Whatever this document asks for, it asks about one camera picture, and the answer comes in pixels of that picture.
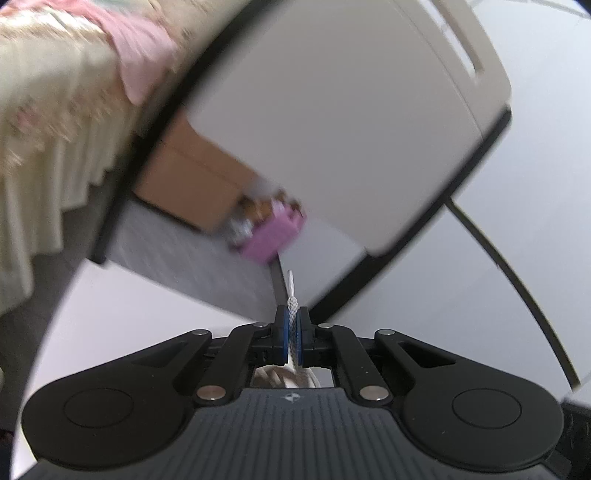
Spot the pink cardboard box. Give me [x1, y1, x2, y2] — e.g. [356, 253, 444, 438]
[242, 205, 308, 265]

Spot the white and brown shoe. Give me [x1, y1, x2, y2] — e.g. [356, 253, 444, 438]
[250, 364, 334, 389]

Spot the brown cardboard box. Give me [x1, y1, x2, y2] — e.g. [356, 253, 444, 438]
[240, 194, 278, 222]

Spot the pink blanket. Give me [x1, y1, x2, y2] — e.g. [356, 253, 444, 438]
[0, 0, 181, 104]

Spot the white shoelace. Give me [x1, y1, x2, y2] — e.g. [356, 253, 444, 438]
[285, 270, 324, 388]

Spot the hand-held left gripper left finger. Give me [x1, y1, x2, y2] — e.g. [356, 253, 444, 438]
[131, 305, 290, 406]

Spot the wooden drawer cabinet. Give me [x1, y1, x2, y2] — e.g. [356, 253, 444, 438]
[134, 115, 259, 234]

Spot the bed with floral cream bedspread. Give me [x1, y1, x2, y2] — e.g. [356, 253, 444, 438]
[0, 0, 185, 315]

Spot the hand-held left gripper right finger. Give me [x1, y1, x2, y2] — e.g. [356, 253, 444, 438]
[296, 305, 455, 407]

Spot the white chair with black frame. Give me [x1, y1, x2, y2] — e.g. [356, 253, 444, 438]
[9, 0, 513, 467]

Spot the clear plastic bag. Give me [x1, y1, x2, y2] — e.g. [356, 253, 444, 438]
[224, 217, 252, 247]

